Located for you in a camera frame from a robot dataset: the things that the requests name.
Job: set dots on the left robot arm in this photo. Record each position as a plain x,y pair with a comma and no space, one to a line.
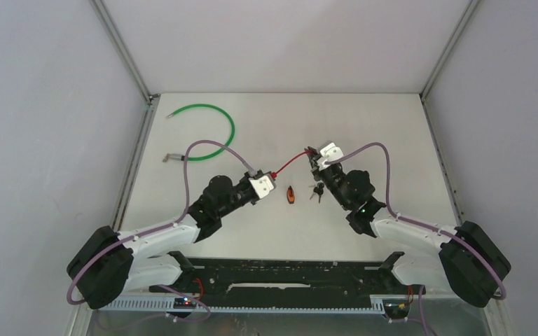
111,263

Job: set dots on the black key bunch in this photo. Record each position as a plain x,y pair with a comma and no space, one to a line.
317,191

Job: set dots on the red cable lock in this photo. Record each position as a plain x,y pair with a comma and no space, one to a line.
275,174

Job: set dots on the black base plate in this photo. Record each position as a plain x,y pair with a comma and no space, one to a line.
290,283

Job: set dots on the grey cable duct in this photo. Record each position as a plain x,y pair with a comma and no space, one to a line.
128,303

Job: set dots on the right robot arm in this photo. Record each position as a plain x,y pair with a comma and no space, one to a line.
464,259

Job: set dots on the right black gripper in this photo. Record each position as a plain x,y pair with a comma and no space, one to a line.
316,171

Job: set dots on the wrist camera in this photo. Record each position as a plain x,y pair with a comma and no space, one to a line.
263,185
329,152

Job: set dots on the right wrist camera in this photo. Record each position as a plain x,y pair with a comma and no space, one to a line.
329,152

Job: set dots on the green cable lock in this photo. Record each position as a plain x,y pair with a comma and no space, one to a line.
202,121

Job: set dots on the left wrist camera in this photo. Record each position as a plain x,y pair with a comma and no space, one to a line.
263,185

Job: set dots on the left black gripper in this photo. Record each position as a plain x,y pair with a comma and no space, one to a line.
245,178

